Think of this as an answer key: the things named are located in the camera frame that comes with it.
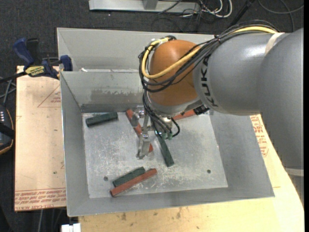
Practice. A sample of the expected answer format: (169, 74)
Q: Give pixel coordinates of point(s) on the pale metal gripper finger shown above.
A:
(139, 151)
(145, 146)

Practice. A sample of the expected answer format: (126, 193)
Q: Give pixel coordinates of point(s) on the red-brown flat block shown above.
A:
(138, 130)
(184, 115)
(134, 182)

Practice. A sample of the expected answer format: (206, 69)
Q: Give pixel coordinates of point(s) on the grey metal bin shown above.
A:
(120, 141)

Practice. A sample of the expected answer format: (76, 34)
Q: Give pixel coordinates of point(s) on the dark green flat block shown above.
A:
(166, 153)
(101, 119)
(129, 176)

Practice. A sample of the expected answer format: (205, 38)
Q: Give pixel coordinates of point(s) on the black cylinder on white bracket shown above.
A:
(201, 110)

